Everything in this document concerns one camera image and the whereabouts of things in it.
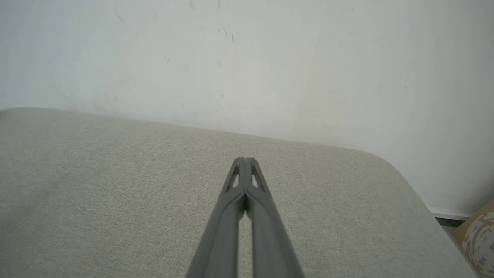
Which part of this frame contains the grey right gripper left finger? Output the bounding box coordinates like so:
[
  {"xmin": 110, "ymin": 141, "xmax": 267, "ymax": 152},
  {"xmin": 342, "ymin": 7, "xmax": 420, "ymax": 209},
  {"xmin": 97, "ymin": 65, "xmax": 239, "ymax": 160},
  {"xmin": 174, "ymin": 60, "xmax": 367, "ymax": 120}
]
[{"xmin": 186, "ymin": 157, "xmax": 246, "ymax": 278}]

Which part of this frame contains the yellow box with white print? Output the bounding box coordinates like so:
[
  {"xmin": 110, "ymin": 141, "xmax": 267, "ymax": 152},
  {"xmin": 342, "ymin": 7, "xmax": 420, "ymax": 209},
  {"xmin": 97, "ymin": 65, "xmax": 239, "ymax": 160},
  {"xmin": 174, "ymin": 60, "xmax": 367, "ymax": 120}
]
[{"xmin": 452, "ymin": 198, "xmax": 494, "ymax": 278}]

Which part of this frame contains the white baseboard strip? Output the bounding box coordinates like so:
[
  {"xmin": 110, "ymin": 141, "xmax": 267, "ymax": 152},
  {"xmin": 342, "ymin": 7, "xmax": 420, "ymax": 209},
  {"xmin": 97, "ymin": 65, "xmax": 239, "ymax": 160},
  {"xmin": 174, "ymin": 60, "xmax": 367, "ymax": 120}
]
[{"xmin": 428, "ymin": 207, "xmax": 474, "ymax": 222}]

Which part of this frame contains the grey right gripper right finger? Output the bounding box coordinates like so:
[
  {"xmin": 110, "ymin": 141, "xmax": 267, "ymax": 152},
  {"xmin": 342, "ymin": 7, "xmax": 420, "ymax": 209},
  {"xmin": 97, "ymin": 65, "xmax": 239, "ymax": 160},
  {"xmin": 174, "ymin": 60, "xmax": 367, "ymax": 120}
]
[{"xmin": 244, "ymin": 157, "xmax": 306, "ymax": 278}]

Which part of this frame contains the beige fabric sofa cushion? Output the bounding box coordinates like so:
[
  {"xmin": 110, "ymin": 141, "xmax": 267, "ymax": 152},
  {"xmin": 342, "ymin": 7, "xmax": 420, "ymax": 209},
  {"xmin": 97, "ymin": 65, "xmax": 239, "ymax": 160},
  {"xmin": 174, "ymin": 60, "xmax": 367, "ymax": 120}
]
[{"xmin": 0, "ymin": 107, "xmax": 481, "ymax": 278}]

